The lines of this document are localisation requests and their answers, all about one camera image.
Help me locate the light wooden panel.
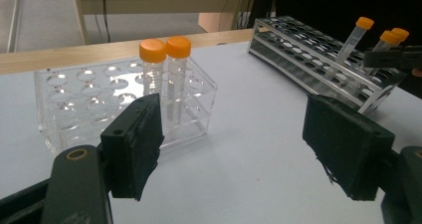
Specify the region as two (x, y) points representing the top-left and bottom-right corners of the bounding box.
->
(198, 12), (236, 34)

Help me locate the black hanging cable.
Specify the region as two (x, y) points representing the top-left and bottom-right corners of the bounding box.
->
(99, 0), (111, 45)

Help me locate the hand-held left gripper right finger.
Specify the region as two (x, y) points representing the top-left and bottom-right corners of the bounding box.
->
(302, 94), (396, 202)

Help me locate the wooden table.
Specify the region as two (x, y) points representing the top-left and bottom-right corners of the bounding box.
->
(0, 28), (267, 76)

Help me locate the orange-capped clear tube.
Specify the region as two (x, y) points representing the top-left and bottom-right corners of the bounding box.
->
(324, 16), (375, 81)
(138, 38), (168, 98)
(164, 35), (193, 125)
(364, 30), (401, 77)
(391, 27), (411, 48)

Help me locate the white work board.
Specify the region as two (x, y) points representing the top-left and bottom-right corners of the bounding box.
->
(0, 41), (422, 224)

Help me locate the metal tube rack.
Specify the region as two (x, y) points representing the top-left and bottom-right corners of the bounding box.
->
(247, 15), (408, 116)

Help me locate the metal floor track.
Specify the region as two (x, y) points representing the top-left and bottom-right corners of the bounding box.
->
(6, 0), (24, 54)

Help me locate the clear acrylic tube rack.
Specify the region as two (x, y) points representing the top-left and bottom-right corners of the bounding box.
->
(33, 56), (219, 155)

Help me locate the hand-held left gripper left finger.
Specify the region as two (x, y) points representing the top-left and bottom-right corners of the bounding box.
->
(100, 93), (165, 202)

